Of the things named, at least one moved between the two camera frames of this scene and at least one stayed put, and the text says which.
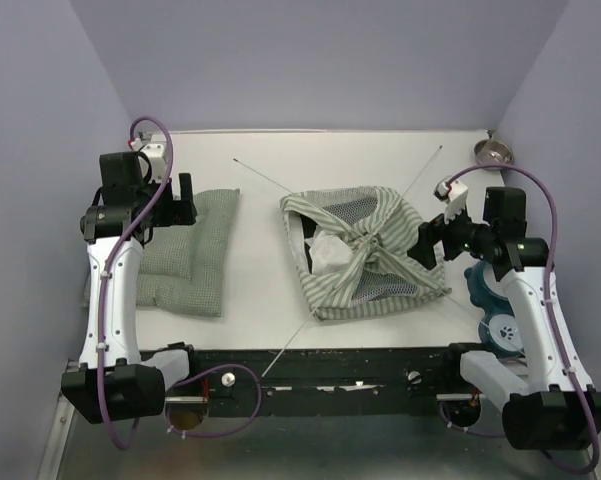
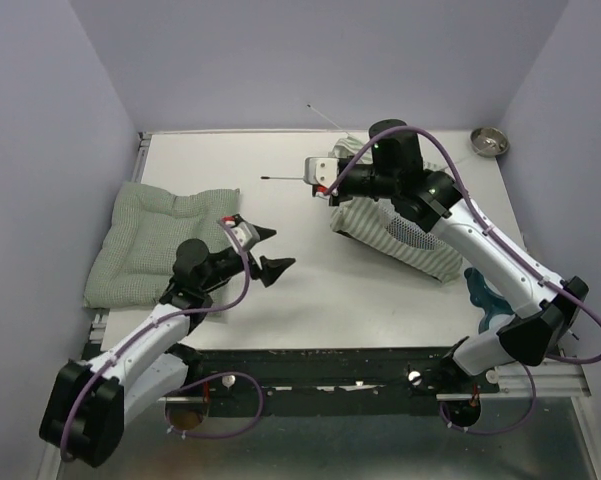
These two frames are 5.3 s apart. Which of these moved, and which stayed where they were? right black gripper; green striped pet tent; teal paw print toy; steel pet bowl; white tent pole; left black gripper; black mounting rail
Moved: steel pet bowl; white tent pole; left black gripper; right black gripper; green striped pet tent
Stayed: teal paw print toy; black mounting rail
